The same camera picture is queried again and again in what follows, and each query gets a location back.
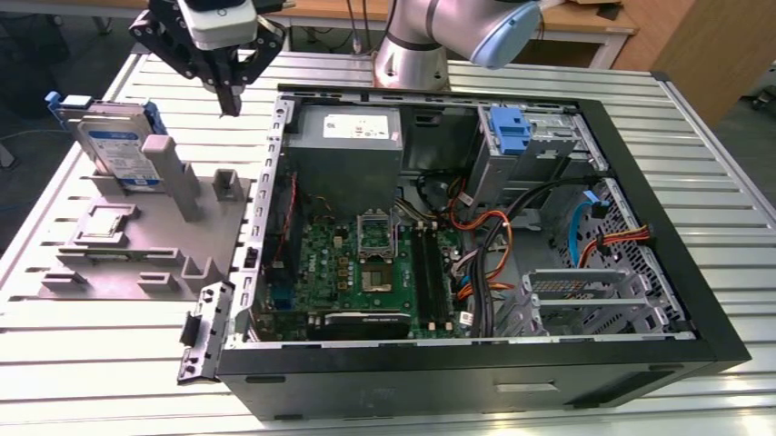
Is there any black office chair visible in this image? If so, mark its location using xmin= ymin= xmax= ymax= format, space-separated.
xmin=0 ymin=11 xmax=69 ymax=120

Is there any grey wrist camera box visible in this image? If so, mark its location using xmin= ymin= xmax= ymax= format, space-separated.
xmin=179 ymin=0 xmax=260 ymax=51

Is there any hard disk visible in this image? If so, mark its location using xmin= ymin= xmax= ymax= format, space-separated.
xmin=44 ymin=90 xmax=169 ymax=191

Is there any metal socket cover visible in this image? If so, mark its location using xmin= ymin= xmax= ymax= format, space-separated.
xmin=355 ymin=206 xmax=401 ymax=265

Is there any long white frame desk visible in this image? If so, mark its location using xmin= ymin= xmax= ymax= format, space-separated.
xmin=0 ymin=0 xmax=395 ymax=54

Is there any grey metal drive cage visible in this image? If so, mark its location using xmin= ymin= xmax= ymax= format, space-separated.
xmin=467 ymin=103 xmax=610 ymax=213

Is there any grey parts rack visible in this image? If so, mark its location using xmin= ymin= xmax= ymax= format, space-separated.
xmin=37 ymin=134 xmax=260 ymax=302

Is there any blue plastic drive latch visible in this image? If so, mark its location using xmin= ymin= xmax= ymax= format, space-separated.
xmin=487 ymin=105 xmax=534 ymax=156

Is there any grey metal disk bay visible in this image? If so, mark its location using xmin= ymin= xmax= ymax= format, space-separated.
xmin=519 ymin=266 xmax=672 ymax=338

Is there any blue data wire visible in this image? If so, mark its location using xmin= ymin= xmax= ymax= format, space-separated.
xmin=568 ymin=189 xmax=612 ymax=270

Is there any silver CPU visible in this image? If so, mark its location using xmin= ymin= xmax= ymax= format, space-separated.
xmin=81 ymin=216 xmax=128 ymax=238

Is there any black cable bundle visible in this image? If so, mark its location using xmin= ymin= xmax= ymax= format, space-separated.
xmin=467 ymin=174 xmax=601 ymax=340

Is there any black graphics card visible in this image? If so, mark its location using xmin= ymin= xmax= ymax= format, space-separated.
xmin=304 ymin=310 xmax=414 ymax=342

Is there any green motherboard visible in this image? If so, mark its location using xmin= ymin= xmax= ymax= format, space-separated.
xmin=256 ymin=211 xmax=483 ymax=342

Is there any black RAM slot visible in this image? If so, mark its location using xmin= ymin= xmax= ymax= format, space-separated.
xmin=426 ymin=220 xmax=457 ymax=332
xmin=410 ymin=220 xmax=441 ymax=332

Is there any thin red wire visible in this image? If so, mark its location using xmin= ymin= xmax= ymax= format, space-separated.
xmin=270 ymin=171 xmax=300 ymax=270

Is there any black chair base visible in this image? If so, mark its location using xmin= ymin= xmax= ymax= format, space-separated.
xmin=749 ymin=84 xmax=776 ymax=111

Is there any CPU socket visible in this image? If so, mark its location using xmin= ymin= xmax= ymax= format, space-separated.
xmin=360 ymin=265 xmax=399 ymax=296

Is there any grey expansion card retainer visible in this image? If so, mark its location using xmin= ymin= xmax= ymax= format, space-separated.
xmin=175 ymin=280 xmax=238 ymax=387

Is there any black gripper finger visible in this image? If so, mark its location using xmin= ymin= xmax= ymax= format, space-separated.
xmin=125 ymin=9 xmax=232 ymax=118
xmin=227 ymin=17 xmax=287 ymax=118

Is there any orange wire bundle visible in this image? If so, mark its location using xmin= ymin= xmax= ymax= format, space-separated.
xmin=446 ymin=174 xmax=519 ymax=303

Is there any grey power supply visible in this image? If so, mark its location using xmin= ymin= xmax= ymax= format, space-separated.
xmin=283 ymin=103 xmax=407 ymax=217

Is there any black PC case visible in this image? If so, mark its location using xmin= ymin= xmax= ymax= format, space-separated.
xmin=175 ymin=81 xmax=753 ymax=422

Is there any orange yellow power wire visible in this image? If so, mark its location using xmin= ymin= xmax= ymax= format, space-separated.
xmin=577 ymin=223 xmax=654 ymax=270

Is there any metal locking lever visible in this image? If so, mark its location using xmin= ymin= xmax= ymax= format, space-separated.
xmin=390 ymin=212 xmax=403 ymax=267

